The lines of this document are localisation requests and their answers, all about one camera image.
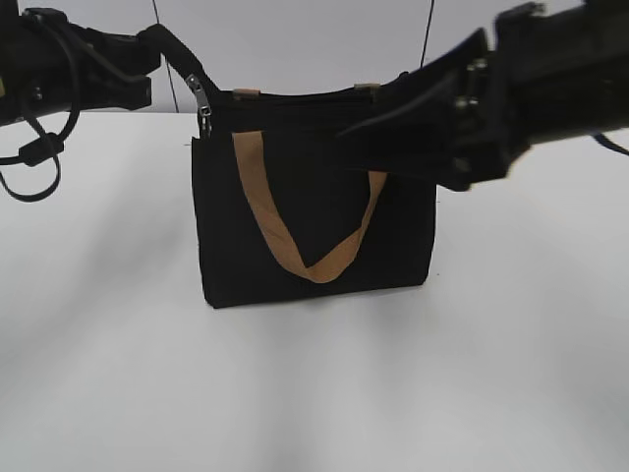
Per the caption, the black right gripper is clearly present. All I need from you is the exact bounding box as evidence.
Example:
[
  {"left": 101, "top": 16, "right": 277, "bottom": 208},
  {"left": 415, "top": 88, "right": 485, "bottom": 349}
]
[{"left": 336, "top": 29, "right": 530, "bottom": 191}]

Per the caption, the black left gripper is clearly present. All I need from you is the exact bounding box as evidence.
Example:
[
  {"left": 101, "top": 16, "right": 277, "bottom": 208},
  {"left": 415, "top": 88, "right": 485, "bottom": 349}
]
[{"left": 73, "top": 24, "right": 219, "bottom": 111}]

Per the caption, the silver zipper pull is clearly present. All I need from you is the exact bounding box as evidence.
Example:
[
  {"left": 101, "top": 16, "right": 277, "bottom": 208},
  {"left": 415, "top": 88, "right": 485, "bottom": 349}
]
[{"left": 186, "top": 75, "right": 212, "bottom": 139}]

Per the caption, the black canvas tote bag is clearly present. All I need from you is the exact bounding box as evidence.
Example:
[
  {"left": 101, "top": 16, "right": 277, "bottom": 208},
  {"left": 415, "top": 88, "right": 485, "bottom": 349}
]
[{"left": 192, "top": 84, "right": 436, "bottom": 309}]

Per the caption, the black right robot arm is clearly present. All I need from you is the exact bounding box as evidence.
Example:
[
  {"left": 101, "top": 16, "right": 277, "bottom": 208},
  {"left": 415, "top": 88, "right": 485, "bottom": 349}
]
[{"left": 337, "top": 1, "right": 628, "bottom": 192}]

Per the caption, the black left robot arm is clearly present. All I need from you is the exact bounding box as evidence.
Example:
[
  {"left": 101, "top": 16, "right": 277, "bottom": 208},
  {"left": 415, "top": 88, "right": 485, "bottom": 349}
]
[{"left": 1, "top": 1, "right": 220, "bottom": 125}]

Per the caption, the tan front bag handle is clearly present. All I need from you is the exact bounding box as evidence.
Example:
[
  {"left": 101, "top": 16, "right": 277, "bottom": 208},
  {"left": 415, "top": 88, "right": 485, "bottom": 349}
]
[{"left": 232, "top": 131, "right": 387, "bottom": 284}]

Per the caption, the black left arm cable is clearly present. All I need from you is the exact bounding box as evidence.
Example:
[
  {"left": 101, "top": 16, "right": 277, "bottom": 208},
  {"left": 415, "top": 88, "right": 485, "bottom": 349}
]
[{"left": 0, "top": 9, "right": 148, "bottom": 202}]

